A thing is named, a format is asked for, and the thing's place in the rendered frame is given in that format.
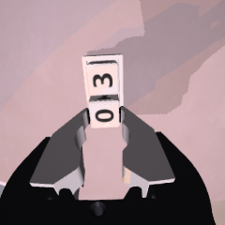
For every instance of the white number cube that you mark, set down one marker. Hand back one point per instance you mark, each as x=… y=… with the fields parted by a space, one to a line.
x=104 y=111
x=102 y=77

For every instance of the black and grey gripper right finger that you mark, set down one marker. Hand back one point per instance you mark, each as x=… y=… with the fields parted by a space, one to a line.
x=153 y=163

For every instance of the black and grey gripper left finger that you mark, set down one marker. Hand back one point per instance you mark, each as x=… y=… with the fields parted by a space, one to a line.
x=57 y=162

